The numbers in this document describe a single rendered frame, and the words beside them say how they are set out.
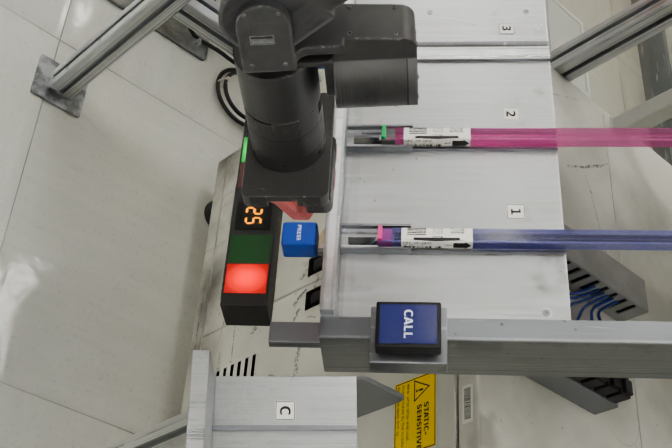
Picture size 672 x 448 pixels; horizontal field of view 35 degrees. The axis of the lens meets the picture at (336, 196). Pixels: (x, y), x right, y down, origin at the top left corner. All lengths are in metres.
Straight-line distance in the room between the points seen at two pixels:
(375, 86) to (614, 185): 0.94
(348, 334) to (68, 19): 1.13
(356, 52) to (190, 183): 1.17
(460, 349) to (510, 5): 0.39
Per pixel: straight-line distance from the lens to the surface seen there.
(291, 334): 0.92
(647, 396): 1.49
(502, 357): 0.89
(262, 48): 0.70
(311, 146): 0.79
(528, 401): 1.25
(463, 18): 1.09
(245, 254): 0.94
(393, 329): 0.83
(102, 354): 1.64
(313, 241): 0.91
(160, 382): 1.69
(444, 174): 0.96
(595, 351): 0.88
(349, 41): 0.72
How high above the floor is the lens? 1.29
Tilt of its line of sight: 37 degrees down
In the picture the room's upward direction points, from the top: 61 degrees clockwise
